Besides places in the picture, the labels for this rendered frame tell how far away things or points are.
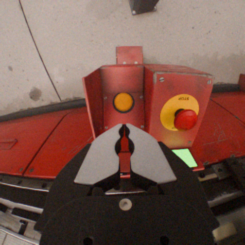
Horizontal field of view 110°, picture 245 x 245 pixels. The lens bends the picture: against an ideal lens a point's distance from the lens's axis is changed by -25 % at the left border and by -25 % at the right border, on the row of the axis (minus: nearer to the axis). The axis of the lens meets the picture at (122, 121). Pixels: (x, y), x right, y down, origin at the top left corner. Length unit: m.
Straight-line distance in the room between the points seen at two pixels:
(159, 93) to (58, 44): 0.97
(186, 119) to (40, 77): 1.16
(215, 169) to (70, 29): 1.13
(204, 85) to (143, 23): 0.82
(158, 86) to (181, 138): 0.12
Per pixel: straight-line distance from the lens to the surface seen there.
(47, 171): 0.48
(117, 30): 0.96
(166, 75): 0.18
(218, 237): 0.48
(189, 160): 0.25
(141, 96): 0.25
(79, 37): 1.01
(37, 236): 0.56
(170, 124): 0.22
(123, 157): 0.23
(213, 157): 0.44
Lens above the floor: 0.95
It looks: 57 degrees down
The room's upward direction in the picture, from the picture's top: 180 degrees clockwise
